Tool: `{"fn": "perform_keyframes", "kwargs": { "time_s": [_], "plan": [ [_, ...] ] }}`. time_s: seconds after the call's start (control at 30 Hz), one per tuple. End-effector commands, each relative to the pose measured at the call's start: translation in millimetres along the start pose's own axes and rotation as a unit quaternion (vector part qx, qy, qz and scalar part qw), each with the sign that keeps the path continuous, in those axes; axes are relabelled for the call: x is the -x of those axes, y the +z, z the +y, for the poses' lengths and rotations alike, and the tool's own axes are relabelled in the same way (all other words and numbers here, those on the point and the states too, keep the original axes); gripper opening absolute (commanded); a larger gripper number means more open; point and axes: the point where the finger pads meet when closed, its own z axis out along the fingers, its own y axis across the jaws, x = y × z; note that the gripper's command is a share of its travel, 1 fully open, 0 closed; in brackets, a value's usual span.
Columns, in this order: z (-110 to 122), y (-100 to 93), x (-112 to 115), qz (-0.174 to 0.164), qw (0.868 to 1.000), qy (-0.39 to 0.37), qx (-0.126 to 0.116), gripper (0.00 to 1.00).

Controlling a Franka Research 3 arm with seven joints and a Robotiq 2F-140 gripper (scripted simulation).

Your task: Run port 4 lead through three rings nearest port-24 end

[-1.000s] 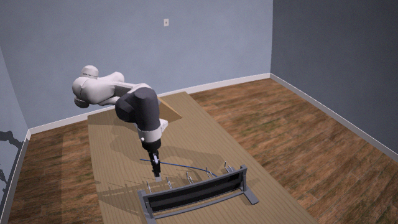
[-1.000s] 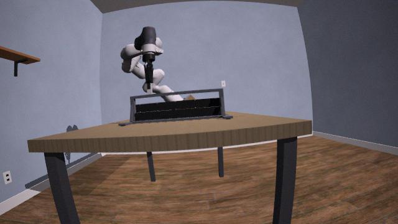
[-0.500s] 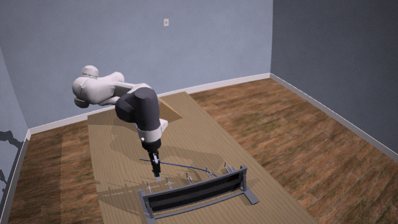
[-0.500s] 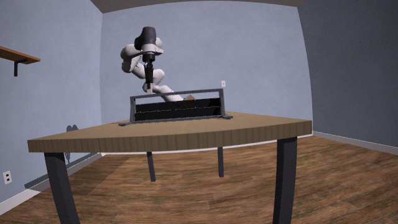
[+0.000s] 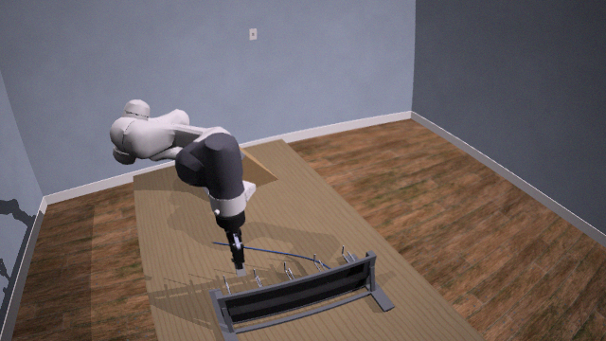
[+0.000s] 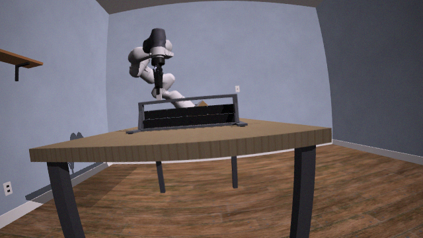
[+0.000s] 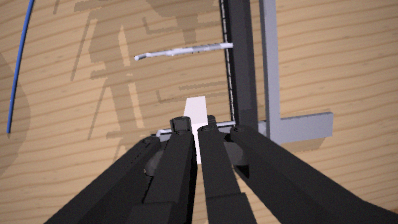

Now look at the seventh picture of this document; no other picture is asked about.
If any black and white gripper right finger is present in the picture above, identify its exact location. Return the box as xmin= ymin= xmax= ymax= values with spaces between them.
xmin=195 ymin=96 xmax=398 ymax=224

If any blue cable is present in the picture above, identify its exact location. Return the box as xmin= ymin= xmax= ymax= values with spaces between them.
xmin=7 ymin=0 xmax=34 ymax=133

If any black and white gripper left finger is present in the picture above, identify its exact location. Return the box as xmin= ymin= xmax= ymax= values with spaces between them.
xmin=44 ymin=97 xmax=200 ymax=224

